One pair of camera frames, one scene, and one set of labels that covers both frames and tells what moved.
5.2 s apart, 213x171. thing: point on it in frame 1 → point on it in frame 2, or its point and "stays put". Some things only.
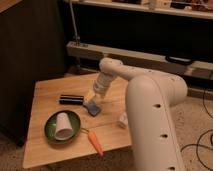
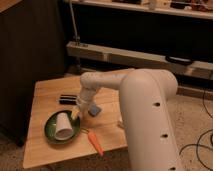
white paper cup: [63, 127] stays put
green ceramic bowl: [50, 126] stays put
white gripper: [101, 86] → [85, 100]
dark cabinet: [32, 49] stays put
